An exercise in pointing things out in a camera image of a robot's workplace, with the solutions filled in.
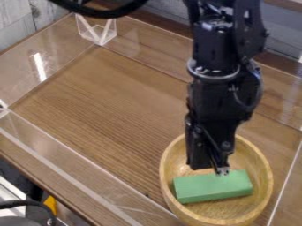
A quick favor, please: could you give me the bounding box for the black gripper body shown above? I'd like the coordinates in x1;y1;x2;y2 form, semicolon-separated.
185;61;265;171

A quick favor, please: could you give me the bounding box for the clear acrylic corner bracket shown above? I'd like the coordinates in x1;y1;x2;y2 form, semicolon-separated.
75;14;117;46

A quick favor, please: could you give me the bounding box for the clear acrylic front wall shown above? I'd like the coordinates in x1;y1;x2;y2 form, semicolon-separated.
0;106;183;226

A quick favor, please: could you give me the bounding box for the light wooden bowl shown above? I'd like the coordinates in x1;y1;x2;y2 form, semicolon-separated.
159;135;274;226

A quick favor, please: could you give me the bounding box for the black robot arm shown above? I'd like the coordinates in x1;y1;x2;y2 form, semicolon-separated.
185;0;268;175

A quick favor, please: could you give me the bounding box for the black cable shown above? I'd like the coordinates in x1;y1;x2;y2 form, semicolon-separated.
46;0;151;19

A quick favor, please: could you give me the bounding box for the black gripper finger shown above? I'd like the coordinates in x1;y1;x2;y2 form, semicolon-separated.
210;141;235;176
186;124;211;170

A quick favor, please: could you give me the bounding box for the green rectangular block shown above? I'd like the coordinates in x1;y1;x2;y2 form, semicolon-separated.
173;169;254;204

